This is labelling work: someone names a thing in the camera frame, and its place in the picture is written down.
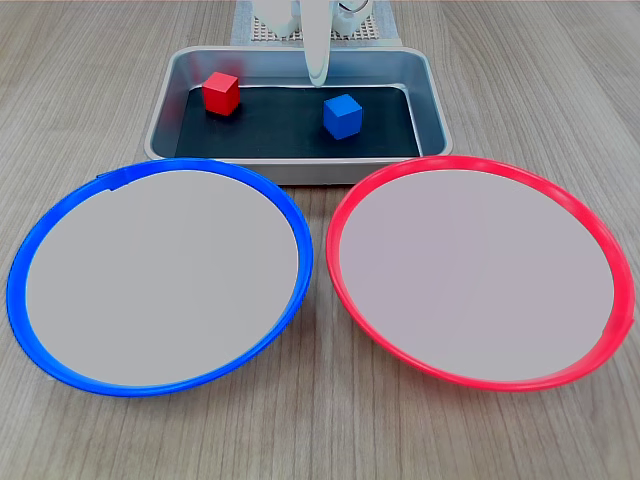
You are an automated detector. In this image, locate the small red cube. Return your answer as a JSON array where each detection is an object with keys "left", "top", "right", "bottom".
[{"left": 201, "top": 71, "right": 241, "bottom": 117}]

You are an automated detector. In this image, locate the steel tray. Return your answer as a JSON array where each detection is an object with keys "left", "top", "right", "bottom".
[{"left": 143, "top": 45, "right": 454, "bottom": 187}]

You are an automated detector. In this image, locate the red-rimmed white round plate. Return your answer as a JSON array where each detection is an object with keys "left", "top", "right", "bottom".
[{"left": 325, "top": 154, "right": 637, "bottom": 394}]

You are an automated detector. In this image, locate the blue-rimmed white round plate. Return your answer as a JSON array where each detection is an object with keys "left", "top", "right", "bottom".
[{"left": 5, "top": 157, "right": 315, "bottom": 399}]

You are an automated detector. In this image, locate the black tray mat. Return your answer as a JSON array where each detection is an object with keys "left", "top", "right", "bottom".
[{"left": 174, "top": 84, "right": 424, "bottom": 160}]

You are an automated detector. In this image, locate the pale perforated base plate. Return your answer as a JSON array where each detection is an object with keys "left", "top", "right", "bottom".
[{"left": 249, "top": 10, "right": 382, "bottom": 44}]

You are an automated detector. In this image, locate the small blue cube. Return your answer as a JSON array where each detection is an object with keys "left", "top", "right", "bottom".
[{"left": 322, "top": 93, "right": 364, "bottom": 141}]

